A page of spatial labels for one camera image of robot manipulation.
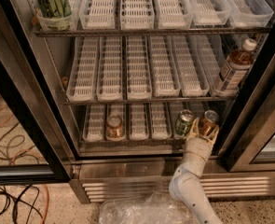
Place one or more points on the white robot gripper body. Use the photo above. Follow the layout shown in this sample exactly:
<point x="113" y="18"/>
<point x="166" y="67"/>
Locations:
<point x="199" y="146"/>

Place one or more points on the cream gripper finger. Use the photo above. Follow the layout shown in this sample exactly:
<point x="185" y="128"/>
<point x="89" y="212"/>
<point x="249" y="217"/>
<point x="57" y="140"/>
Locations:
<point x="194" y="130"/>
<point x="211" y="138"/>

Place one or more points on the orange can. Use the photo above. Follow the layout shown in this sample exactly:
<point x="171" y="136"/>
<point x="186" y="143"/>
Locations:
<point x="114" y="126"/>
<point x="207" y="122"/>

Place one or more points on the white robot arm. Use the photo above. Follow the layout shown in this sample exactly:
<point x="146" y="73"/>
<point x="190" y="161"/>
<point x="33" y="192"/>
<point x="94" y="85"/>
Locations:
<point x="185" y="185"/>

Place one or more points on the shelf tray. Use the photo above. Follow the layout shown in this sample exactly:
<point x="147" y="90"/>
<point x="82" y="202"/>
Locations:
<point x="138" y="75"/>
<point x="192" y="79"/>
<point x="97" y="14"/>
<point x="68" y="23"/>
<point x="109" y="87"/>
<point x="164" y="73"/>
<point x="175" y="108"/>
<point x="249" y="13"/>
<point x="136" y="14"/>
<point x="93" y="124"/>
<point x="138" y="122"/>
<point x="159" y="122"/>
<point x="116" y="110"/>
<point x="173" y="14"/>
<point x="209" y="49"/>
<point x="210" y="12"/>
<point x="81" y="84"/>
<point x="198" y="108"/>

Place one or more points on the right glass fridge door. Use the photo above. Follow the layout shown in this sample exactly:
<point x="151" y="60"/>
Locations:
<point x="260" y="130"/>

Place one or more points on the glass fridge door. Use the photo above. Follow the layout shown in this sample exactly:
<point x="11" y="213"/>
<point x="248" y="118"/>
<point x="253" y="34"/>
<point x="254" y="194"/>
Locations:
<point x="260" y="130"/>
<point x="32" y="90"/>

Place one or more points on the stainless fridge cabinet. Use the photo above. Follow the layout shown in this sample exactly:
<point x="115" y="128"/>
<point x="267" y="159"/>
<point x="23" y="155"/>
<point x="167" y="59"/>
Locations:
<point x="107" y="170"/>

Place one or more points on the left glass fridge door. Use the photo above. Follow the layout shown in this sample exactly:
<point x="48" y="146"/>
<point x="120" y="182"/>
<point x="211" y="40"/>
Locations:
<point x="32" y="90"/>

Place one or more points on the green tall can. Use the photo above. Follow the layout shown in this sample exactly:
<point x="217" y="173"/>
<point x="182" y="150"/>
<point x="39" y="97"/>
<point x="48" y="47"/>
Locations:
<point x="55" y="9"/>

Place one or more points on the clear plastic bin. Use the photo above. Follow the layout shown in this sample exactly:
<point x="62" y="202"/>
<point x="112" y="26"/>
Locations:
<point x="156" y="208"/>

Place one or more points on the brown tea bottle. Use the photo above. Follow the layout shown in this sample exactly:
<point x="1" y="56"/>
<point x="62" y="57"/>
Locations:
<point x="236" y="66"/>

